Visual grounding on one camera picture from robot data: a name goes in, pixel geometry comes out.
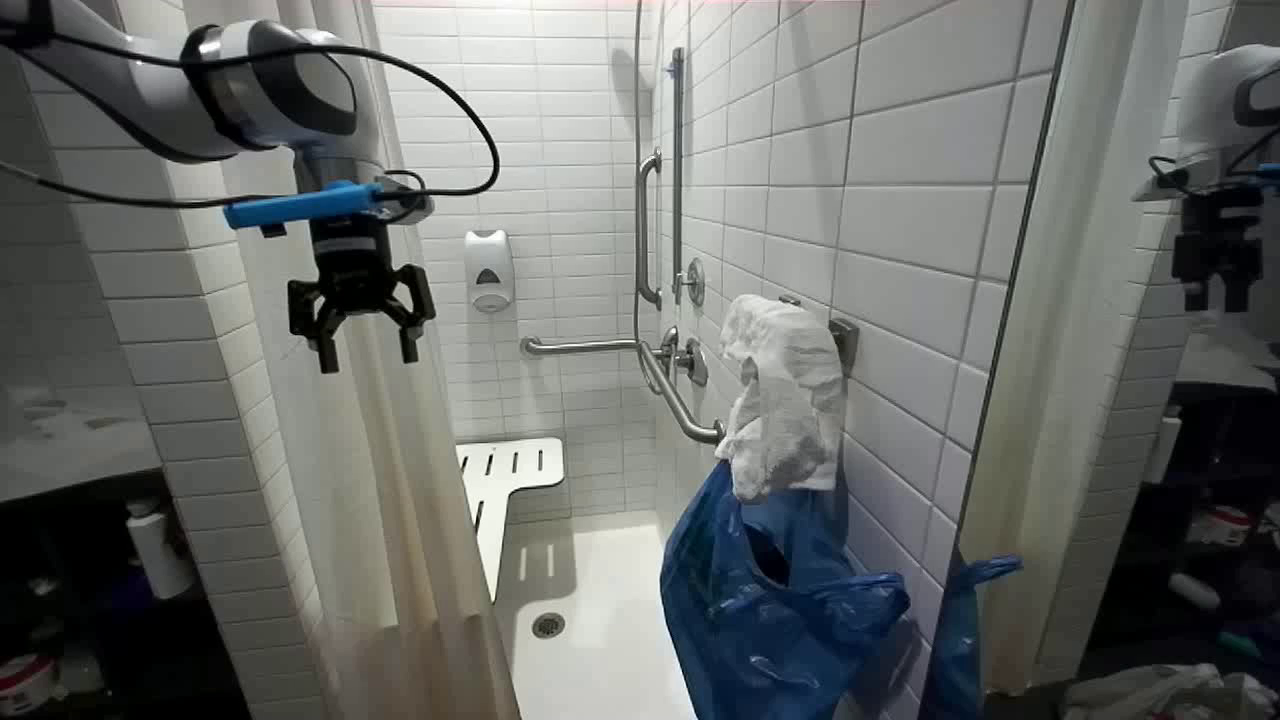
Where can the round metal diverter valve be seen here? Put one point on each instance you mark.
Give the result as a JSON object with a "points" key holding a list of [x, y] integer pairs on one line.
{"points": [[692, 280]]}

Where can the tall wall mirror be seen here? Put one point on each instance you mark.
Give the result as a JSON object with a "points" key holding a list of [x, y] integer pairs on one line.
{"points": [[1066, 400]]}

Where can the white plastic bottle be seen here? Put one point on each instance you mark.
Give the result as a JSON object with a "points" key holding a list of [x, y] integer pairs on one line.
{"points": [[156, 553]]}

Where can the white soap dispenser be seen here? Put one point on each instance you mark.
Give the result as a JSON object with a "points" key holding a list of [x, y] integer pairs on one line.
{"points": [[490, 267]]}

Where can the round metal floor drain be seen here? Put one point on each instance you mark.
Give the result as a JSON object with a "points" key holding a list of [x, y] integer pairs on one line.
{"points": [[549, 624]]}

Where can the blue plastic bag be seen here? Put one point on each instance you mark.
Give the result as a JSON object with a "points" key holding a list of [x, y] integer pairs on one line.
{"points": [[762, 603]]}

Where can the red white container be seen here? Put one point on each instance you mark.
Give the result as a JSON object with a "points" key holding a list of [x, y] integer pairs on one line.
{"points": [[27, 683]]}

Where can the angled horizontal metal grab bar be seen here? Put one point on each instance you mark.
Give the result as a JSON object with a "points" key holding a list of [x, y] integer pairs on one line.
{"points": [[575, 346]]}

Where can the white towel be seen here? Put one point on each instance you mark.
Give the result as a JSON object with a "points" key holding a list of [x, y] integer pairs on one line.
{"points": [[785, 400]]}

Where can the long vertical metal slide bar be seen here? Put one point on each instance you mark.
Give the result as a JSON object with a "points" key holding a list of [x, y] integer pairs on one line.
{"points": [[677, 174]]}

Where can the short vertical metal grab bar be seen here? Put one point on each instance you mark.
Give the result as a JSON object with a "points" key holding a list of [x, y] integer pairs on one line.
{"points": [[641, 226]]}

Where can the white shower curtain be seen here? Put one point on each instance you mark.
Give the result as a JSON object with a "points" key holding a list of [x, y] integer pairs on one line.
{"points": [[384, 532]]}

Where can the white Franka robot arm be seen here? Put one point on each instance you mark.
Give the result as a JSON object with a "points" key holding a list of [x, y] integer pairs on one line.
{"points": [[252, 84]]}

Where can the grey counter slab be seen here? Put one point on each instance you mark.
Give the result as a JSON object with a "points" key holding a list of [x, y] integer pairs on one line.
{"points": [[67, 444]]}

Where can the white slotted shower seat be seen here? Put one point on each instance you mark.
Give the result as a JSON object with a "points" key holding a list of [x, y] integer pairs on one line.
{"points": [[503, 483]]}

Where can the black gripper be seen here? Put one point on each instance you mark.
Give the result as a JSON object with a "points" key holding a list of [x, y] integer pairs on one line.
{"points": [[356, 262]]}

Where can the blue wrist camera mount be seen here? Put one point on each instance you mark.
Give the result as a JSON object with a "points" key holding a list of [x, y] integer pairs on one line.
{"points": [[306, 204]]}

